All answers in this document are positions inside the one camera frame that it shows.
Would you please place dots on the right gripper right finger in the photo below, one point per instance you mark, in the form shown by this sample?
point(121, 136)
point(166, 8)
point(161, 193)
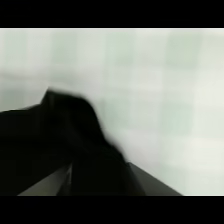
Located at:
point(151, 186)

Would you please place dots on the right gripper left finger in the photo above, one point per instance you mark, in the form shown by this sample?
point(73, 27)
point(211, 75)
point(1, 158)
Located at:
point(55, 186)

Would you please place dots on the black garment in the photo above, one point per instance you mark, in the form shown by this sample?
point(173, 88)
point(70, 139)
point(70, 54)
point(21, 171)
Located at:
point(66, 133)

